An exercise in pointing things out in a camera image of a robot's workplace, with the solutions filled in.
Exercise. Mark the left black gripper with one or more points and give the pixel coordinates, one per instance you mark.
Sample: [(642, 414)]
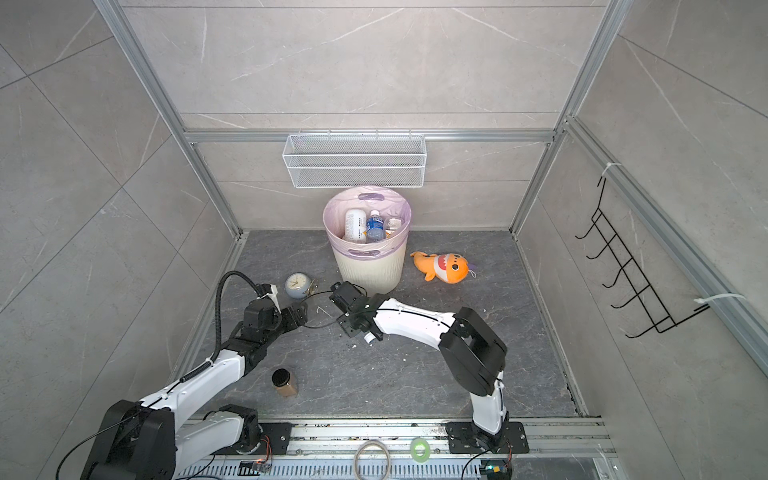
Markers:
[(300, 314)]

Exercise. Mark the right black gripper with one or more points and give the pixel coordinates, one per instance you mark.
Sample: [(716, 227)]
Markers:
[(343, 323)]

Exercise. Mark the white label wide bottle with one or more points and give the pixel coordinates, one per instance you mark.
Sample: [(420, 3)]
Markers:
[(355, 226)]

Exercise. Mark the orange label pill bottle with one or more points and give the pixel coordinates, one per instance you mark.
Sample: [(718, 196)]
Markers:
[(393, 226)]

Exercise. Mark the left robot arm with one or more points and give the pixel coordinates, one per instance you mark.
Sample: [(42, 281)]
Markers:
[(149, 438)]

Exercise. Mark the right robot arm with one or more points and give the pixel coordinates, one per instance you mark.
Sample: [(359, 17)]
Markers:
[(473, 352)]

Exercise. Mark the white ribbed trash bin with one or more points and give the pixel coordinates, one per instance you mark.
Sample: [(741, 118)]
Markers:
[(376, 276)]

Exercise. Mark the pink bin liner bag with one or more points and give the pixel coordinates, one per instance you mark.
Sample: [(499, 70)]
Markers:
[(389, 203)]

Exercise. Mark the brown jar black lid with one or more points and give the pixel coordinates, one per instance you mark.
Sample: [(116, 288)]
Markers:
[(284, 382)]

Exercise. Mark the orange shark plush toy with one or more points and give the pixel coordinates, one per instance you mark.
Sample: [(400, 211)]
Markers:
[(449, 268)]

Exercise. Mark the green tape roll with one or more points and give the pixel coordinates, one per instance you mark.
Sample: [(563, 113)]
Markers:
[(420, 450)]

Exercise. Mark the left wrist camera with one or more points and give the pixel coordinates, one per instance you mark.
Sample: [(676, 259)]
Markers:
[(269, 291)]

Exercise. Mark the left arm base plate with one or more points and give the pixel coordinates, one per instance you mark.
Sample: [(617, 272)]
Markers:
[(272, 438)]

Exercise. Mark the white wire mesh basket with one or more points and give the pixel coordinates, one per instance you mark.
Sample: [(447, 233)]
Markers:
[(335, 160)]

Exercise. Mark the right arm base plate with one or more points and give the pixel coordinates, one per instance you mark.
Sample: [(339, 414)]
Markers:
[(467, 438)]

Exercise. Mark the black wall hook rack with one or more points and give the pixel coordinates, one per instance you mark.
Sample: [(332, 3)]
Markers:
[(656, 317)]

